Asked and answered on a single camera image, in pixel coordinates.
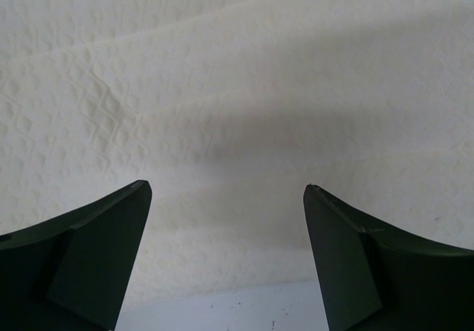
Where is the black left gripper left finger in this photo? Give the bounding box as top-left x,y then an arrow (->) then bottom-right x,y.
1,180 -> 151,330

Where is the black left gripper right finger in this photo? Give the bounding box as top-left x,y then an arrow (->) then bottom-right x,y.
304,185 -> 473,330

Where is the cream memory foam pillow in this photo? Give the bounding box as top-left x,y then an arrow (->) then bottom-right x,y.
1,0 -> 473,309

